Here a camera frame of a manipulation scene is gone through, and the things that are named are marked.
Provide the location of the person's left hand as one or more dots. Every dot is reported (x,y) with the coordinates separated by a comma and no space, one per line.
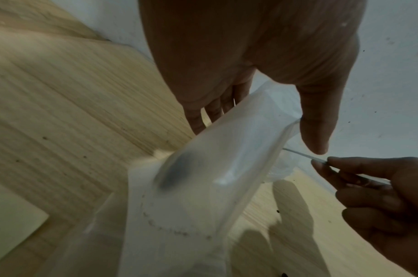
(249,35)

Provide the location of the person's right hand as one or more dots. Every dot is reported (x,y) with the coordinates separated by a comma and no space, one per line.
(393,205)

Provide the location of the metal spoon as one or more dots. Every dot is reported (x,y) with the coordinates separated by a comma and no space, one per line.
(304,155)

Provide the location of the dark seeds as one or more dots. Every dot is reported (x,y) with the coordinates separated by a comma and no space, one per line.
(178,173)

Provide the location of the small clear plastic bag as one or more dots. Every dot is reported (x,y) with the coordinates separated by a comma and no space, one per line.
(92,243)
(195,216)

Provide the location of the yellow label backing sheet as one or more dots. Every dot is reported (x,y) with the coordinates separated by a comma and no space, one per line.
(14,216)

